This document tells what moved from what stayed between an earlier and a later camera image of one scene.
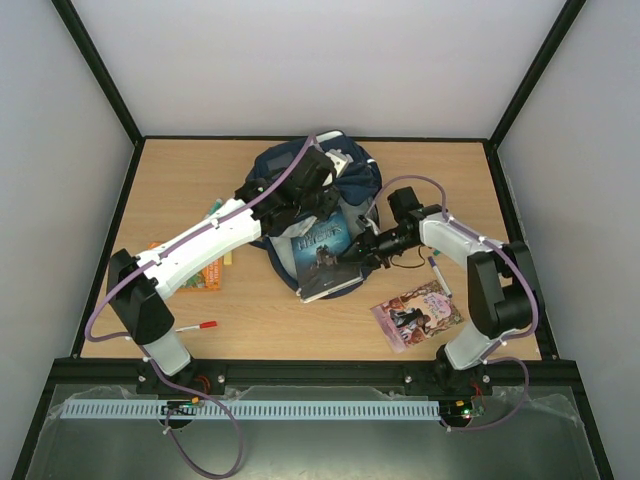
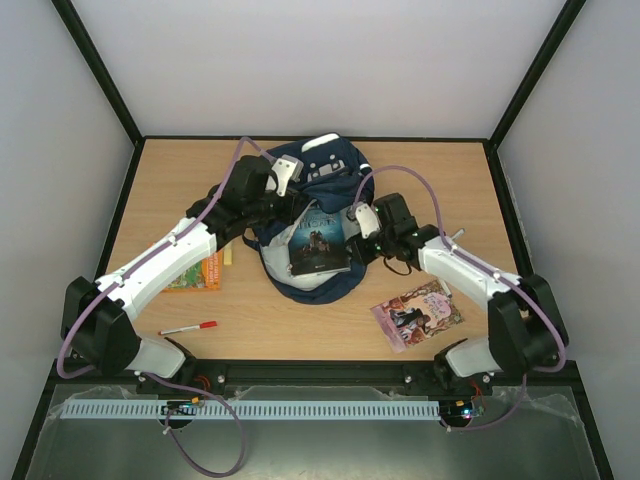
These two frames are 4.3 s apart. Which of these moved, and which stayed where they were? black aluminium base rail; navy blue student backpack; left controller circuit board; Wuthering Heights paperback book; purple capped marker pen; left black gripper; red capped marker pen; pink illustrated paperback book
Moved: navy blue student backpack; left black gripper; Wuthering Heights paperback book
Stayed: black aluminium base rail; purple capped marker pen; pink illustrated paperback book; red capped marker pen; left controller circuit board
